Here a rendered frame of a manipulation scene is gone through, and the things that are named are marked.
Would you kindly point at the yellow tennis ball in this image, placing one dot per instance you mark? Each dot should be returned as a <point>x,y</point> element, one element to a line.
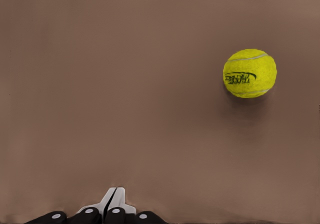
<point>250,73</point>

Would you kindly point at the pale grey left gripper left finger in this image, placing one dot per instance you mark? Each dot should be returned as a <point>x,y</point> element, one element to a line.
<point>106,202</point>

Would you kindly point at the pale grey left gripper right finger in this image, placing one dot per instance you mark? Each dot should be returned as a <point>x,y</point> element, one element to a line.
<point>119,201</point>

